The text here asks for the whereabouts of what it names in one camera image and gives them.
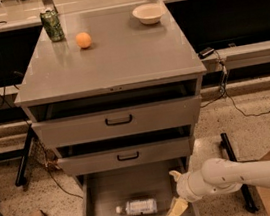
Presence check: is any bottom grey drawer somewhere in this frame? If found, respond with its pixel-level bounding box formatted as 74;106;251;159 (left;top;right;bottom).
83;159;200;216

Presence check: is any grey drawer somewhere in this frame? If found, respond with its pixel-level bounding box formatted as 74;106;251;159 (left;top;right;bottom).
58;137;194;176
83;159;200;216
32;96;201;148

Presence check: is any black power adapter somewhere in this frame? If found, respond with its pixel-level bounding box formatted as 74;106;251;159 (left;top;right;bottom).
198;47;214;60

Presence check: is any black metal floor bar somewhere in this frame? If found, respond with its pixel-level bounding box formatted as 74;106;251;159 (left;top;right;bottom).
220;133;258;214

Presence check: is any orange fruit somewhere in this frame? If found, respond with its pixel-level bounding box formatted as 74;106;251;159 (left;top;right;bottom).
75;32;92;49

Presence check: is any middle grey drawer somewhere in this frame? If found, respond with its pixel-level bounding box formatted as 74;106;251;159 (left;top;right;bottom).
58;137;194;176

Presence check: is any black cable right floor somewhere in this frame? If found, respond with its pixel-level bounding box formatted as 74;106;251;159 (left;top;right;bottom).
193;42;270;125

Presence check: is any black table leg left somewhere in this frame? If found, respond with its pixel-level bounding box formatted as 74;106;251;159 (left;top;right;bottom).
15;127;34;187

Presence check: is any white bowl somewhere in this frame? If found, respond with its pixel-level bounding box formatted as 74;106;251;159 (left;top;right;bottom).
132;3;166;25

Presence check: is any top grey drawer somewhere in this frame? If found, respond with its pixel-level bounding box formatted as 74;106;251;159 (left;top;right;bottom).
32;96;201;148

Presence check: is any clear plastic water bottle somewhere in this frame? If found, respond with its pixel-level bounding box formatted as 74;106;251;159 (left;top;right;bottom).
116;198;158;216

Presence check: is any green soda can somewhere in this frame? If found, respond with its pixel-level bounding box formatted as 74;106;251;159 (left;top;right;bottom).
39;8;65;42

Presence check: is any black top drawer handle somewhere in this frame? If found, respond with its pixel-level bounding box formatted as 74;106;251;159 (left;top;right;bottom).
104;115;133;127

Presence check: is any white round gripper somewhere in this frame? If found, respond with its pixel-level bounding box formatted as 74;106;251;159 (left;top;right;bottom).
166;170;211;216

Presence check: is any black middle drawer handle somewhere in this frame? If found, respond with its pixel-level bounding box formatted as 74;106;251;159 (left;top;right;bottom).
116;151;140;162

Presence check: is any grey drawer cabinet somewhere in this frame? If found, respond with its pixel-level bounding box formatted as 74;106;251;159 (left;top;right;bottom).
2;0;230;216

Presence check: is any black cable left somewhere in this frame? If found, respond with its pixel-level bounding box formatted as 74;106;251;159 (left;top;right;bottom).
0;12;84;212

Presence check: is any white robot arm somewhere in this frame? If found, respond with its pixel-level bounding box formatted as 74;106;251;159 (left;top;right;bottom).
166;158;270;216

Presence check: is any black drawer handle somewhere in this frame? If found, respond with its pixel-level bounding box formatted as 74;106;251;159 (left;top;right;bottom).
116;151;140;162
104;115;133;127

